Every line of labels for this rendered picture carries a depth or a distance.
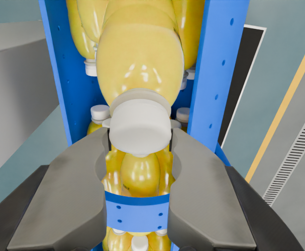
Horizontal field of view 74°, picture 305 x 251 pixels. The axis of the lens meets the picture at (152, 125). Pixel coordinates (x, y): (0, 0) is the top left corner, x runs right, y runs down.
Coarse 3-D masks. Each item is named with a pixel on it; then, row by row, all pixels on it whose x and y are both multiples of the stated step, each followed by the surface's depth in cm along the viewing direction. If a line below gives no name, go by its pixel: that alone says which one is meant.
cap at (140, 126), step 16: (128, 112) 11; (144, 112) 11; (160, 112) 12; (112, 128) 12; (128, 128) 11; (144, 128) 11; (160, 128) 11; (112, 144) 13; (128, 144) 13; (144, 144) 13; (160, 144) 13
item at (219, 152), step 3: (216, 144) 111; (216, 147) 107; (219, 147) 110; (216, 150) 104; (219, 150) 106; (222, 150) 112; (216, 153) 101; (219, 153) 102; (222, 153) 105; (219, 156) 99; (222, 156) 101; (225, 156) 105; (222, 159) 98; (225, 159) 100; (225, 162) 97; (228, 162) 100; (228, 165) 96
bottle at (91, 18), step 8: (80, 0) 25; (88, 0) 25; (96, 0) 24; (104, 0) 24; (80, 8) 26; (88, 8) 25; (96, 8) 25; (104, 8) 25; (80, 16) 27; (88, 16) 26; (96, 16) 25; (88, 24) 26; (96, 24) 26; (88, 32) 28; (96, 32) 27; (96, 40) 28; (96, 48) 29
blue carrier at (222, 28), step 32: (64, 0) 32; (224, 0) 19; (64, 32) 33; (224, 32) 21; (64, 64) 34; (224, 64) 24; (64, 96) 34; (96, 96) 45; (192, 96) 24; (224, 96) 28; (192, 128) 25; (128, 224) 32; (160, 224) 33
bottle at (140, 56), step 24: (120, 0) 16; (144, 0) 16; (168, 0) 18; (120, 24) 14; (144, 24) 14; (168, 24) 15; (120, 48) 13; (144, 48) 13; (168, 48) 14; (120, 72) 13; (144, 72) 13; (168, 72) 13; (120, 96) 12; (144, 96) 12; (168, 96) 14
